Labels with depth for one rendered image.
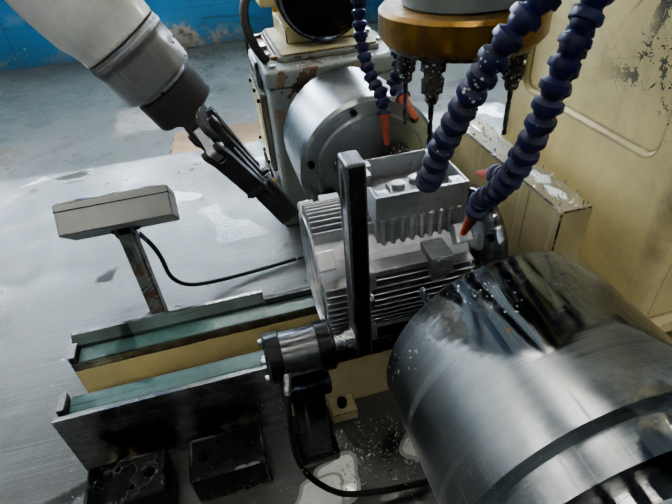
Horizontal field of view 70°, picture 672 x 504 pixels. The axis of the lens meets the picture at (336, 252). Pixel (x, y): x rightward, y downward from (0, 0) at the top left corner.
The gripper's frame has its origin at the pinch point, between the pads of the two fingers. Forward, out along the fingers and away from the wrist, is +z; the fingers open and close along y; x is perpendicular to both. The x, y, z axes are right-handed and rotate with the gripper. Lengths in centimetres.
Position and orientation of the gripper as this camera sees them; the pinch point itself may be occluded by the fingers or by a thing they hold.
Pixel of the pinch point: (275, 200)
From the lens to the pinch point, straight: 67.1
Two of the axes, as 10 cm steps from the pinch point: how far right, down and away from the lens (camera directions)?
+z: 5.4, 5.7, 6.2
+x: -8.0, 5.8, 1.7
